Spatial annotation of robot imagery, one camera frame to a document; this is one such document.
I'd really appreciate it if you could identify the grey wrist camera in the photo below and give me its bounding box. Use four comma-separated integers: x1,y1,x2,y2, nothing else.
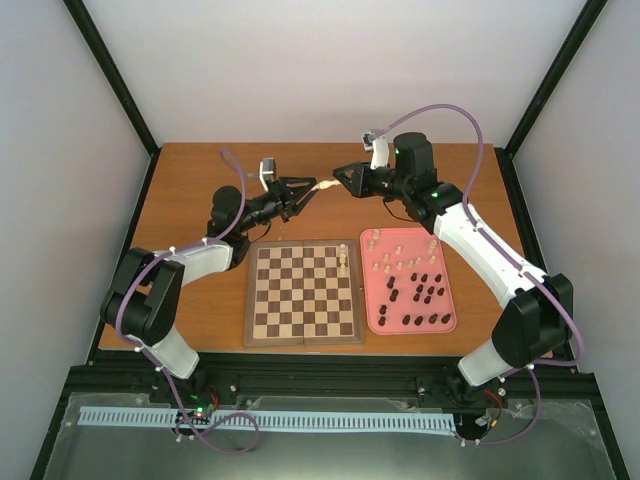
362,131,376,152
259,157,277,181

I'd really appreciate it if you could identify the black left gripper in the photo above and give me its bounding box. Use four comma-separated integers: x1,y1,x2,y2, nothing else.
238,178,319,234

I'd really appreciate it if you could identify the wooden chessboard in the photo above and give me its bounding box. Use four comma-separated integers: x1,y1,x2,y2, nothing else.
244,239,364,347

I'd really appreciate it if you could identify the light wooden rook piece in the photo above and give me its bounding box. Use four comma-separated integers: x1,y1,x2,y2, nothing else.
314,180,341,190

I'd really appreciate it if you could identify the black aluminium frame rail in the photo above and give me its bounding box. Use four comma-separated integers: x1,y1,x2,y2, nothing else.
64,349,599,401

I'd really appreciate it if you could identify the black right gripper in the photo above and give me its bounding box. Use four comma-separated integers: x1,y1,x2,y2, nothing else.
332,162,409,201

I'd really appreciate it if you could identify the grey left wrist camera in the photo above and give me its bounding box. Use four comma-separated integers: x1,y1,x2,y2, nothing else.
259,157,277,181

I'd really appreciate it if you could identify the left black frame post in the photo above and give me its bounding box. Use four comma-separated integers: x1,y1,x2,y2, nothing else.
62,0,164,159

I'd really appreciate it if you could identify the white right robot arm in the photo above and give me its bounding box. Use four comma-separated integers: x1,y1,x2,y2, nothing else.
333,132,583,388

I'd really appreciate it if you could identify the right black frame post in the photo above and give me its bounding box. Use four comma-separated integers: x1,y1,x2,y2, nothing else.
502,0,610,156

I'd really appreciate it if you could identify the pink plastic tray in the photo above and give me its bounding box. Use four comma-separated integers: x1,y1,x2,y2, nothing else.
359,227,457,336

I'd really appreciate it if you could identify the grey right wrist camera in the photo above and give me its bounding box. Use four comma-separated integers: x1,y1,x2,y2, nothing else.
362,131,376,152

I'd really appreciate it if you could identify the black frame post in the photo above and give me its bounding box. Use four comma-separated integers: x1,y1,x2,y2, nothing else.
62,0,164,159
502,0,610,156

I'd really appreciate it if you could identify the light blue cable duct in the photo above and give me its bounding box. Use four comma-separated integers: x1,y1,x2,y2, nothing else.
77,406,456,436

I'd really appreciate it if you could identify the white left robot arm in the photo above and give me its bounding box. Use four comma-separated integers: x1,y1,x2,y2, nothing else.
100,177,317,403

